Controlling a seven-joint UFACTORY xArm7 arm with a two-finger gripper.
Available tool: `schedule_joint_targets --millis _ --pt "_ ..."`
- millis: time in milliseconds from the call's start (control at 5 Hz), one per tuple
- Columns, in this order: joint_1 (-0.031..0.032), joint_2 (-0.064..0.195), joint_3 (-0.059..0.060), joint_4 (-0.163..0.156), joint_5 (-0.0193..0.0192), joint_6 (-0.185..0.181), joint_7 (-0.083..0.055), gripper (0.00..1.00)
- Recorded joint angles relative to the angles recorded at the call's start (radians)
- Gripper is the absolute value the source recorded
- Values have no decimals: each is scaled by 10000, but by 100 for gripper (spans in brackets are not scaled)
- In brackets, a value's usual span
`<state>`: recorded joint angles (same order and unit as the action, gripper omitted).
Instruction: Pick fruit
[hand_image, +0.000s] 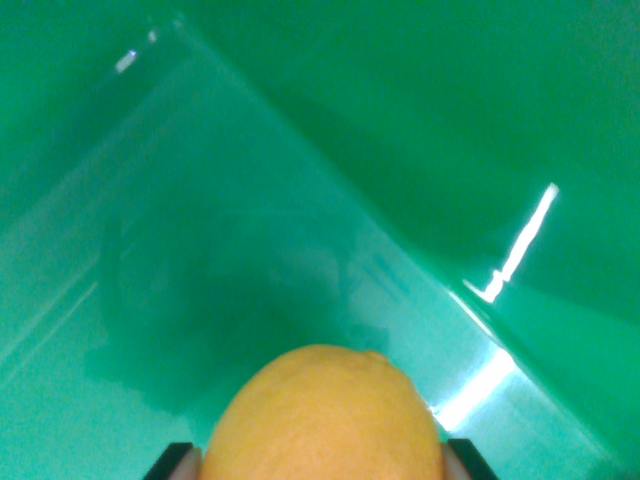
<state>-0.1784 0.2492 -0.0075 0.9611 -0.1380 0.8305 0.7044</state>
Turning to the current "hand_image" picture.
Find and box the yellow lemon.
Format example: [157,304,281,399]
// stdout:
[198,343,447,480]

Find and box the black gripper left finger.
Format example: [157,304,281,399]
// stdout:
[142,441,204,480]

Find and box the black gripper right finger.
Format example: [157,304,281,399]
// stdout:
[441,438,500,480]

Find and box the green plastic tray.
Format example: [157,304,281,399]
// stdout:
[0,0,640,480]

